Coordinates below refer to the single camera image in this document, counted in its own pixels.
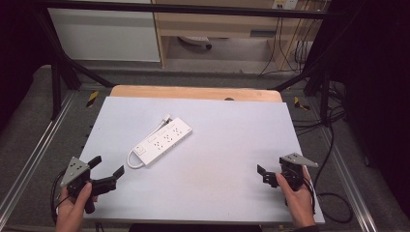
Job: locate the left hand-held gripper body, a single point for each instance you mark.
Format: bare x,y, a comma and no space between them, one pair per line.
75,171

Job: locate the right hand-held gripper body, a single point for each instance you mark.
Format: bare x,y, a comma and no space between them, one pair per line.
292,174

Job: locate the white power strip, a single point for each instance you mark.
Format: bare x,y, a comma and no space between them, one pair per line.
165,141

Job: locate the person's right hand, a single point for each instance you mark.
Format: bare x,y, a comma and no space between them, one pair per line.
299,203

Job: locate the person's left hand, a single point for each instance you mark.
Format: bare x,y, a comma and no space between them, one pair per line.
71,211

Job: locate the yellow black tape mark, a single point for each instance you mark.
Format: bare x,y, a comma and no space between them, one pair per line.
299,103
92,98

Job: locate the white plug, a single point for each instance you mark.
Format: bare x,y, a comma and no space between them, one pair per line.
166,118

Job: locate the wooden table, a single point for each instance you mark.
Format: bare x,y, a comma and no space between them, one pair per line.
193,92

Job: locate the black curtain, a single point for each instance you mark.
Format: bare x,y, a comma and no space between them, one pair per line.
19,54
380,96

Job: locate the white cabinet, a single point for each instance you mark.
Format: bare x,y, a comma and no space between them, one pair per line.
103,35

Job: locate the grey chair base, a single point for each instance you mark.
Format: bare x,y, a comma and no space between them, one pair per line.
195,40

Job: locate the light wooden desk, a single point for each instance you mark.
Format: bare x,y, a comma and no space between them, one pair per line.
209,24

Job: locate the aluminium rail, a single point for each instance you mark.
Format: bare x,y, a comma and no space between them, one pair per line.
35,151
348,174

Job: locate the white wall socket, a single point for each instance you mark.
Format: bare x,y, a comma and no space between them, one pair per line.
284,4

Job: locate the black metal frame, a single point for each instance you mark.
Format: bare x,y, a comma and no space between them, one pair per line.
193,8

